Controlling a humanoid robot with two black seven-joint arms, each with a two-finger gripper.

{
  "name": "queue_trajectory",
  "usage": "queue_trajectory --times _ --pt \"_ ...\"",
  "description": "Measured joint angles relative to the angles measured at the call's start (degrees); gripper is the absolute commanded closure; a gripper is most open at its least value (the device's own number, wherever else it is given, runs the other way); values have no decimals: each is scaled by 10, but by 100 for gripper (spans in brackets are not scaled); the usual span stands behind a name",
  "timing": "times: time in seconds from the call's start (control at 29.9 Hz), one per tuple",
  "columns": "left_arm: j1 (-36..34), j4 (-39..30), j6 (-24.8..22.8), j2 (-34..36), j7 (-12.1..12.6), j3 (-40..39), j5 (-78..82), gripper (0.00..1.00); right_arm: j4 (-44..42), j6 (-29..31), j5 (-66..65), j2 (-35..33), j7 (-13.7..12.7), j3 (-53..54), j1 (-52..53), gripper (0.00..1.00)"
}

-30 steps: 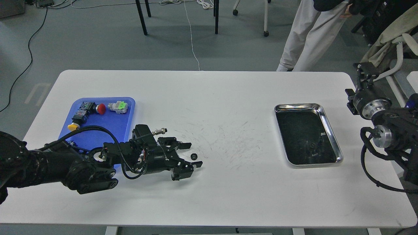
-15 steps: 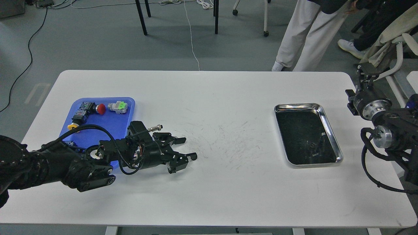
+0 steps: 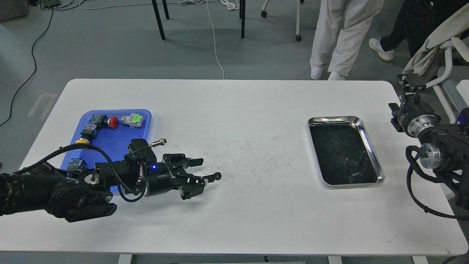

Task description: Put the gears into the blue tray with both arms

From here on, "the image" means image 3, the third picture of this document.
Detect person in beige trousers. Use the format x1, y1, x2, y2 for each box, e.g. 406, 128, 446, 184
310, 0, 384, 81

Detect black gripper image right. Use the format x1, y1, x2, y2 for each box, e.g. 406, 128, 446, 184
388, 73, 441, 138

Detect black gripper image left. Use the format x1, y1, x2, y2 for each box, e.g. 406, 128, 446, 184
145, 153, 217, 200

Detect person in black trousers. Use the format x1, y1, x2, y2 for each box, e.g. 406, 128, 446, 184
368, 0, 467, 62

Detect white chair with beige cloth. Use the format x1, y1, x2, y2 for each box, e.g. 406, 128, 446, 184
402, 3, 469, 121

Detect metal tray with black mat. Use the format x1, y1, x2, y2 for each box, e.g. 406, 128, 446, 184
308, 116, 385, 189

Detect black floor cable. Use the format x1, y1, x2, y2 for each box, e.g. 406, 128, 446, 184
0, 0, 86, 127

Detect grey green connector part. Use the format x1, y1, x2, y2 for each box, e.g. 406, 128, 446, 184
120, 113, 144, 128

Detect white rolling chair base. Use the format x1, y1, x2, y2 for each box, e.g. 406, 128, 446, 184
260, 0, 304, 42

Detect black table legs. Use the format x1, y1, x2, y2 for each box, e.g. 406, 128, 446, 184
151, 0, 246, 40

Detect green push button switch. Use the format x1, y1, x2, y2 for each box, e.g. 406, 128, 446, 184
66, 158, 88, 179

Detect blue plastic tray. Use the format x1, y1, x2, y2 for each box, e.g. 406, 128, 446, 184
60, 109, 151, 169

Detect white floor cable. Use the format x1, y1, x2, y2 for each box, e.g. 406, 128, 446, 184
178, 0, 240, 80

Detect red push button switch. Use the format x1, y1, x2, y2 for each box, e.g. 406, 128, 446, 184
80, 115, 119, 140

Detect yellow push button switch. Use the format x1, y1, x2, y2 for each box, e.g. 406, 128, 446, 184
75, 137, 90, 145

